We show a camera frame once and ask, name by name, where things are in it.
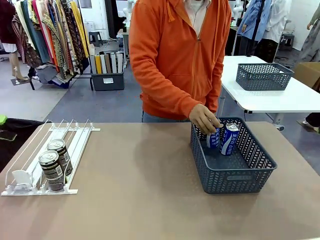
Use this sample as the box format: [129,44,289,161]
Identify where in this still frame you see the black step stool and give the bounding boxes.
[88,30,103,47]

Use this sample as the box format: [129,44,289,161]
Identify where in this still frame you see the person's blue jeans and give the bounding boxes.
[141,110,192,123]

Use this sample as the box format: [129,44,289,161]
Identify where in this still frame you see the white coat on stand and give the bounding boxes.
[261,0,293,43]

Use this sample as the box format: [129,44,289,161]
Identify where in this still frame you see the dark brown coffee can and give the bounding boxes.
[46,138,74,177]
[38,149,67,193]

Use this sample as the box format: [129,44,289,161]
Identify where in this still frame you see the person orange hoodie torso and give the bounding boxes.
[128,0,233,121]

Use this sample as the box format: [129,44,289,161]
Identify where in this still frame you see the grey-blue woven plastic basket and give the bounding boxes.
[235,63,295,91]
[190,116,278,195]

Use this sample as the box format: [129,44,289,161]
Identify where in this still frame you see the mannequin in grey dress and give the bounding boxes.
[298,4,320,63]

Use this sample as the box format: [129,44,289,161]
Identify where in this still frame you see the brown board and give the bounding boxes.
[104,53,112,74]

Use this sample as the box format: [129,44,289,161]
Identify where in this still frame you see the black cloth cover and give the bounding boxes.
[0,118,52,172]

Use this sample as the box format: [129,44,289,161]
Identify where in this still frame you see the white wire can dispenser rack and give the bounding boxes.
[0,118,101,196]

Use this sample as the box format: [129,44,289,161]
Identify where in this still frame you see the mannequin in dark red top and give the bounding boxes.
[0,0,30,85]

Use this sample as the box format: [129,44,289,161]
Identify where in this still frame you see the grey storage bin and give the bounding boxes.
[90,71,125,92]

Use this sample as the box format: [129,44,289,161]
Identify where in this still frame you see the clothes rack with garments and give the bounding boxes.
[13,0,91,91]

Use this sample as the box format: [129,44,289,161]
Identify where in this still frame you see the person's right forearm orange sleeve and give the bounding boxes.
[131,67,204,120]

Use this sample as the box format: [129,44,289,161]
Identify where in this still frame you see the brown cardboard box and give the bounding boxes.
[293,61,320,94]

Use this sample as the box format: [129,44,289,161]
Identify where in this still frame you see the grey plastic stool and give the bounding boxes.
[279,33,296,52]

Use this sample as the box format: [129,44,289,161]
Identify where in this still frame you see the blue white drink can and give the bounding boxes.
[219,123,241,157]
[206,122,225,150]

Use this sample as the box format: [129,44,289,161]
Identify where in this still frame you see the person's right hand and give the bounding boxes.
[189,103,223,135]

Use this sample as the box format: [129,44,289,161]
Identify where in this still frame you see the yellow board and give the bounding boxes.
[95,54,103,75]

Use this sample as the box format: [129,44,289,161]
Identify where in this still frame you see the white side table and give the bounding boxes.
[221,55,320,126]

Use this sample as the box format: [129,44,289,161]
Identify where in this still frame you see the mannequin in blue shirt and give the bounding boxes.
[236,0,273,63]

